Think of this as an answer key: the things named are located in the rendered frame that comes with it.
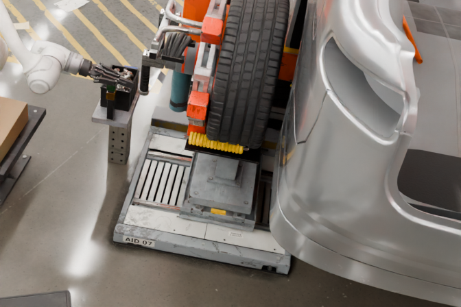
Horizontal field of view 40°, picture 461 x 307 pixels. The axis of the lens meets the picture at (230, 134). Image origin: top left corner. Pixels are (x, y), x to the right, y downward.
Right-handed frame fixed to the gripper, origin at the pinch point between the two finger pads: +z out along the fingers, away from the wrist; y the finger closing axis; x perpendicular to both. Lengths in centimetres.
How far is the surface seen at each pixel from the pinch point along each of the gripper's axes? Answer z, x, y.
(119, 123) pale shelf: 4.5, 25.3, 3.0
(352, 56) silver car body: 41, -99, -92
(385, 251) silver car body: 77, -54, -105
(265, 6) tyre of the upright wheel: 38, -59, -1
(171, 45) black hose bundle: 9.4, -34.5, -13.6
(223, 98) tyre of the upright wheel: 34, -31, -29
